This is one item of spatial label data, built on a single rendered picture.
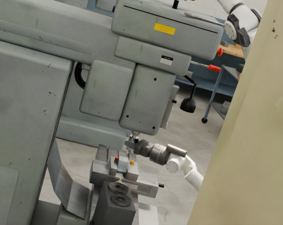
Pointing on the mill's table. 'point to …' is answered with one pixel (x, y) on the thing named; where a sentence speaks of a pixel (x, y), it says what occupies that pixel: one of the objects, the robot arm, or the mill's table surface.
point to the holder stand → (114, 205)
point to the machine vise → (148, 190)
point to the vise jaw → (132, 172)
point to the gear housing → (152, 55)
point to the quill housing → (147, 99)
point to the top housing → (167, 27)
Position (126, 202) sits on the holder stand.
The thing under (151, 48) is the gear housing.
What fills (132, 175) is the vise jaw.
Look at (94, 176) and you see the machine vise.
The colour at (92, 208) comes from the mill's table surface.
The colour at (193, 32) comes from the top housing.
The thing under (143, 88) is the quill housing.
